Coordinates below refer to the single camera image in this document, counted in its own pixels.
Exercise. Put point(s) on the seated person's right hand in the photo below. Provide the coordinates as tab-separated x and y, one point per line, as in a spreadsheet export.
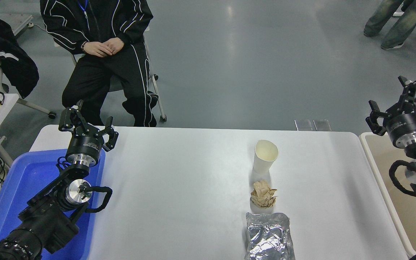
96	48

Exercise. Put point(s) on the white paper cup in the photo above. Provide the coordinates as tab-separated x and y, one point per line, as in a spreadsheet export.
263	162

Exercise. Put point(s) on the crumpled tan paper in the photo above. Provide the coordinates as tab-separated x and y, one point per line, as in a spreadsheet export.
263	195

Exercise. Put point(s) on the blue plastic tray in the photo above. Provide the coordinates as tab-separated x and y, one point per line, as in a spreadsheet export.
20	180

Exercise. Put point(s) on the standing person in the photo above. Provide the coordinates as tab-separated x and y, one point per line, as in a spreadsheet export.
399	25

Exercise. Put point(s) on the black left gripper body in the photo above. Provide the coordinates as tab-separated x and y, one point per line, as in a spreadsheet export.
85	145

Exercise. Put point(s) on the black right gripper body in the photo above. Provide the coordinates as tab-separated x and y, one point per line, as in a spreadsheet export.
406	124

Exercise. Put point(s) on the large pale bin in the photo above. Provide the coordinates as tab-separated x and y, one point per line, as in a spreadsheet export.
385	169

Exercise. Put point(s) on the grey floor platform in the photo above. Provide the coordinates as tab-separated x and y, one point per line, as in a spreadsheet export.
18	21

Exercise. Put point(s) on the seated person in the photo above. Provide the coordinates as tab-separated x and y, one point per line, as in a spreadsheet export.
99	79

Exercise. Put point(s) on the black jacket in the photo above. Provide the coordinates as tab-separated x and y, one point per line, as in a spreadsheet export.
16	68

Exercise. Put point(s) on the clear acrylic plate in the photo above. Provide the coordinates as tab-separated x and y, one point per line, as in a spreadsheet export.
303	125
322	125

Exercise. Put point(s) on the silver foil tray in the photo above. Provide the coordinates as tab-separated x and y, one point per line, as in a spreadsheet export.
268	236

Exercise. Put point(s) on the seated person's left hand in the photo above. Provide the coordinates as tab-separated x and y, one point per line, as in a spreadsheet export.
117	45

